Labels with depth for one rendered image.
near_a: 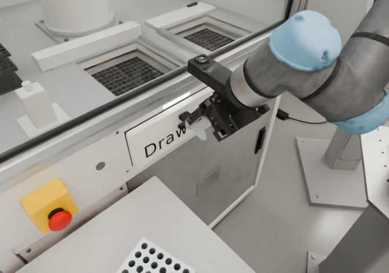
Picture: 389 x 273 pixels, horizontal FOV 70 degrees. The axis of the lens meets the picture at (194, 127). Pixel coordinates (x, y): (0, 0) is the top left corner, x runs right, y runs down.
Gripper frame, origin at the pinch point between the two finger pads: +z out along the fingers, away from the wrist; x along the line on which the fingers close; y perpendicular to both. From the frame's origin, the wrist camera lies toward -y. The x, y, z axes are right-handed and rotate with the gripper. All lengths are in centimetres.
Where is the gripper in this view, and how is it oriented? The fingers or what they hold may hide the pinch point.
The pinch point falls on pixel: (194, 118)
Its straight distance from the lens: 63.2
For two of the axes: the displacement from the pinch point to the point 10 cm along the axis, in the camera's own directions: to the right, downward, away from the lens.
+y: 5.6, 8.3, -0.5
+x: 7.3, -4.7, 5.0
